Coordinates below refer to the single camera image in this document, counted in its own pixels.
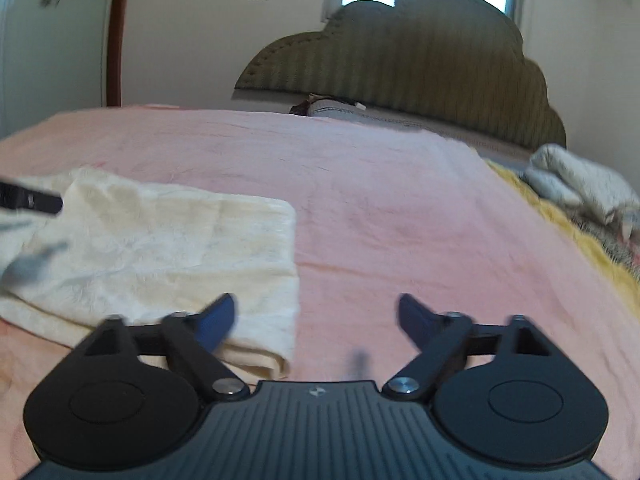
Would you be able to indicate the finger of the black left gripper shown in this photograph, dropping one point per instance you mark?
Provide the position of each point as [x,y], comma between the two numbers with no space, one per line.
[16,197]

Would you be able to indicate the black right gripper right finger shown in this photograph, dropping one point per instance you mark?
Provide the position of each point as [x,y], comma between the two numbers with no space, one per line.
[505,393]

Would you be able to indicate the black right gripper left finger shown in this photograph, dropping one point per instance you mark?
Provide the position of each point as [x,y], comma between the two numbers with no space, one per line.
[128,395]

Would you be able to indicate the cream white pants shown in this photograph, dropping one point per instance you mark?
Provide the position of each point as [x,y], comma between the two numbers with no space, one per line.
[146,250]

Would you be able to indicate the yellow bed sheet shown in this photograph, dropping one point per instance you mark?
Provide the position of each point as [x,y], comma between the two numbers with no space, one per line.
[625,284]

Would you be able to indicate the white wardrobe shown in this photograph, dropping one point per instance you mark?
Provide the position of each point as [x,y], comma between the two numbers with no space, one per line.
[53,55]

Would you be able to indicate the pink bed blanket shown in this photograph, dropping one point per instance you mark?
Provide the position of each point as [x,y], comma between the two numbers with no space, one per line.
[379,213]

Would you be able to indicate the white patterned crumpled quilt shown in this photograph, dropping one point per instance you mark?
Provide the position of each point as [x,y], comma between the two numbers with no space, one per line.
[578,184]

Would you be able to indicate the striped pillow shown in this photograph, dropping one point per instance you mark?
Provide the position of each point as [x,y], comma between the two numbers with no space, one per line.
[500,151]

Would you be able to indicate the olive green padded headboard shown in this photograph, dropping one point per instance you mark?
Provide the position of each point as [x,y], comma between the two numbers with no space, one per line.
[459,61]

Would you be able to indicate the brown wooden door frame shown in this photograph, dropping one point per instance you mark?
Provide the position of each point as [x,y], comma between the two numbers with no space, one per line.
[113,67]

